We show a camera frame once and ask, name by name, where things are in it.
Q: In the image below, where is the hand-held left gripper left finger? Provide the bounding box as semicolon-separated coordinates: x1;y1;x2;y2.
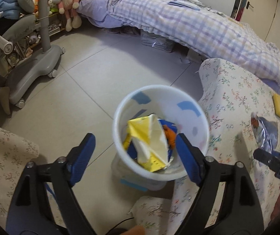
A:
6;133;96;235

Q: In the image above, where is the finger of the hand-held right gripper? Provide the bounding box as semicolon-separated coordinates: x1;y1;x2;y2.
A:
253;148;280;172

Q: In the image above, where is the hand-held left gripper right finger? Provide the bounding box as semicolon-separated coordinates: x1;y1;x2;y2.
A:
176;133;265;235

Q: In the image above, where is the silver plastic bag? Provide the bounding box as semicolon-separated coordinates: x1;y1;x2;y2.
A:
250;112;280;153

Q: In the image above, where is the white plastic trash bin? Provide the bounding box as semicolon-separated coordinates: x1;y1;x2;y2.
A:
112;85;210;182

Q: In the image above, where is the person's right hand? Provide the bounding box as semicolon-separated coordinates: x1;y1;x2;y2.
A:
270;183;280;221

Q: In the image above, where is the orange snack packet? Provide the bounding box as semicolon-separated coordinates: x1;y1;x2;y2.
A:
162;125;179;150

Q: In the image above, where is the blue packet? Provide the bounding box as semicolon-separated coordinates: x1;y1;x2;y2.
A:
158;119;178;134

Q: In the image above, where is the yellow white carton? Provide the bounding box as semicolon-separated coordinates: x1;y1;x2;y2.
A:
123;113;174;173

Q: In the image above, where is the yellow sponge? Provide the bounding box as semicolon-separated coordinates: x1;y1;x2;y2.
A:
272;93;280;118

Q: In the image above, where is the clear plastic storage container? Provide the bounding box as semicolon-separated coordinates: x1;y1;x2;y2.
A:
111;155;175;192

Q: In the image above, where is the floral tablecloth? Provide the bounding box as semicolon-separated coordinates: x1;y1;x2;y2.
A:
0;58;280;235

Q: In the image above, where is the person's foot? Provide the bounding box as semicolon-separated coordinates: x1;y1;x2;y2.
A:
109;225;147;235

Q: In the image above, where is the grey adjustable desk base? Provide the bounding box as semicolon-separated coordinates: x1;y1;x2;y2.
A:
9;0;66;108

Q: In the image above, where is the white cardboard box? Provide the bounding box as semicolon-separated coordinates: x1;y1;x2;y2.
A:
186;48;204;62

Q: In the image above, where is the clear under-bed storage box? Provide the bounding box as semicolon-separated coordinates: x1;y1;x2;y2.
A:
140;28;176;53

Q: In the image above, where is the cluttered toy shelf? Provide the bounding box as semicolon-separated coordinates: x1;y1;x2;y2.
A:
8;12;67;67

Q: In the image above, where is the plaid quilt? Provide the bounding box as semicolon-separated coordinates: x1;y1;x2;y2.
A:
78;0;280;89

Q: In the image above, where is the grey child chair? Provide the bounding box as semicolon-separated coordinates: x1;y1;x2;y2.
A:
0;12;37;77

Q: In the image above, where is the white wardrobe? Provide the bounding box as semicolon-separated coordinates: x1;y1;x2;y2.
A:
157;0;280;45

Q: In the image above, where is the pink plush toy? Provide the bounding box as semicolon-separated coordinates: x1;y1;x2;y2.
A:
53;0;83;32

